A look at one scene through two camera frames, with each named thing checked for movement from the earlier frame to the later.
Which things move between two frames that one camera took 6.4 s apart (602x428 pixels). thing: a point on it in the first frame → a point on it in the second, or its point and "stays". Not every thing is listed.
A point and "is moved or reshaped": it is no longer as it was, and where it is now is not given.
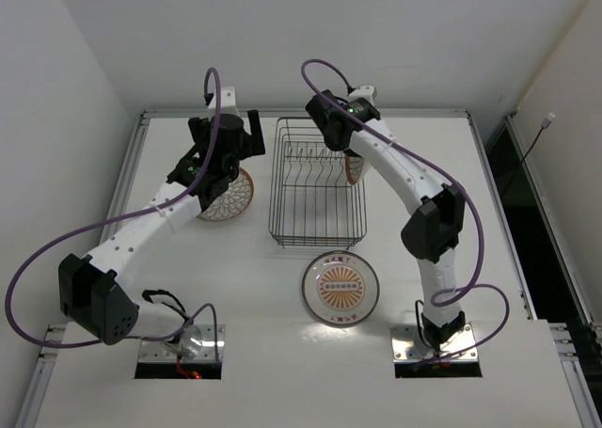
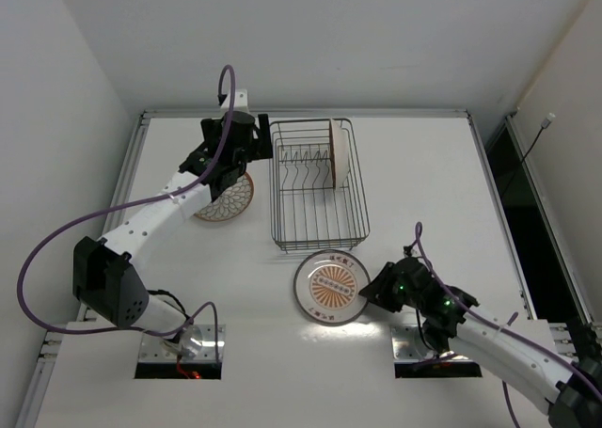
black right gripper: (322, 118) → (383, 286)
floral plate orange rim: (232, 204) stays
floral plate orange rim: (354, 166) → (340, 151)
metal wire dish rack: (312, 203) stays
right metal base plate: (407, 346) stays
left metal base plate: (151, 351) stays
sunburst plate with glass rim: (340, 289) is moved or reshaped
